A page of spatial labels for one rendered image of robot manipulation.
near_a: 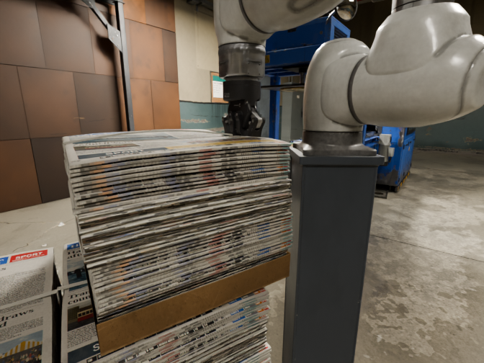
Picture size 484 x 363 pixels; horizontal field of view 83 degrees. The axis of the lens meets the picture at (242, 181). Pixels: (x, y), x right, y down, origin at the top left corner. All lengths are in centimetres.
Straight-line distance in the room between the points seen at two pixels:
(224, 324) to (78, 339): 19
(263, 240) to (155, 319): 18
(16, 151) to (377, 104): 385
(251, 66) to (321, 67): 24
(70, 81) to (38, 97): 43
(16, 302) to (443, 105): 75
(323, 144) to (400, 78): 23
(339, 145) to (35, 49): 386
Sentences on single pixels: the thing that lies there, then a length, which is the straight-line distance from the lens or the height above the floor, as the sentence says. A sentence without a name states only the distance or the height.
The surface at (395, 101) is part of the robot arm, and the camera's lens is 61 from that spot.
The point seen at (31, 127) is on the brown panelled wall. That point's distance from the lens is 410.
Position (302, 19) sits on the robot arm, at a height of 123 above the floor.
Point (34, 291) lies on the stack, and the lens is 58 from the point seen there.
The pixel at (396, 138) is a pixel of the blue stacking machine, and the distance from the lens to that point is 430.
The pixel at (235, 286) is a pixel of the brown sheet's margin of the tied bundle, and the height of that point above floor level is 86.
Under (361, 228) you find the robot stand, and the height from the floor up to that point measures 81.
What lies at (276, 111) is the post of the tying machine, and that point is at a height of 111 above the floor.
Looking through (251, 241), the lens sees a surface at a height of 92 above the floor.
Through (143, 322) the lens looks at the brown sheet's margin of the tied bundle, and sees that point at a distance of 39.
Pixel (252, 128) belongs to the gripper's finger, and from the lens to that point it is 52.
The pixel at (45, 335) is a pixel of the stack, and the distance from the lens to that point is 47.
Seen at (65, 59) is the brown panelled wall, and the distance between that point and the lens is 431.
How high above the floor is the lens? 110
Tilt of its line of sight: 14 degrees down
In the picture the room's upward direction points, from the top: straight up
